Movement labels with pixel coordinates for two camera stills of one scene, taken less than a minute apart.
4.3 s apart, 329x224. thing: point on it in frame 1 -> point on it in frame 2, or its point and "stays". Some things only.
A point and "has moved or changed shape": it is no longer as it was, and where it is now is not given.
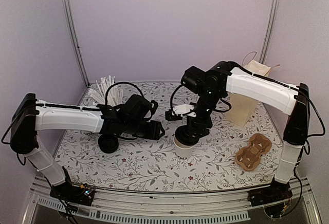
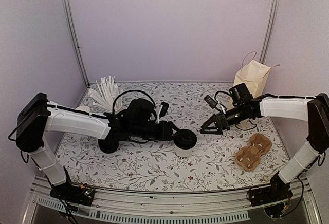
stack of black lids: (108, 143) stays
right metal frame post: (273, 13) stays
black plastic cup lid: (182, 134) has moved or changed shape
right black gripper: (194, 126) -> (223, 123)
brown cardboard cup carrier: (248, 157) stays
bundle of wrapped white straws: (98, 95) stays
